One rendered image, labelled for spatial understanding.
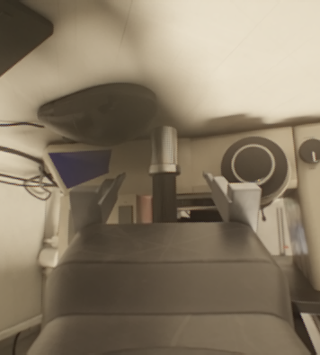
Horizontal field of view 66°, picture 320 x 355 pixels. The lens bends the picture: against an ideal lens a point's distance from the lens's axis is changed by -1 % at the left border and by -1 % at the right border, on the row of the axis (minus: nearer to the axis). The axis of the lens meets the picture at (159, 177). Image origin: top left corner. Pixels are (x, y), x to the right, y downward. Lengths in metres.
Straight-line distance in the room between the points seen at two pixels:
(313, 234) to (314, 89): 0.14
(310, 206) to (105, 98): 0.22
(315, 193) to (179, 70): 0.19
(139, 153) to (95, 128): 0.11
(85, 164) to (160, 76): 0.18
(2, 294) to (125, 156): 0.57
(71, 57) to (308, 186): 0.24
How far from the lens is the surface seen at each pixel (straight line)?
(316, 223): 0.29
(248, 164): 0.25
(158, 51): 0.17
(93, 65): 0.19
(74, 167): 0.34
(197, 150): 0.31
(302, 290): 0.30
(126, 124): 0.20
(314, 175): 0.30
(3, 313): 0.81
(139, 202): 0.33
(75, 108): 0.21
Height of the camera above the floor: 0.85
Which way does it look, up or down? 9 degrees down
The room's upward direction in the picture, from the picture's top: 179 degrees clockwise
